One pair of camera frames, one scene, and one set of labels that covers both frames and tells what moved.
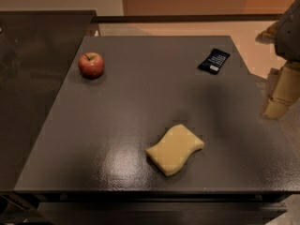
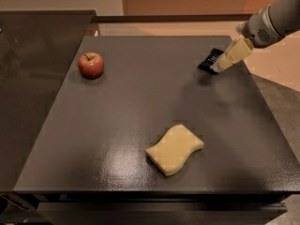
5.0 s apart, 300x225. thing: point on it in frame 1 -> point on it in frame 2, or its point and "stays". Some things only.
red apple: x=91 y=65 stays
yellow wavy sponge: x=172 y=152 stays
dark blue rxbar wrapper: x=215 y=62 stays
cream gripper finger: x=283 y=90 -> x=237 y=50
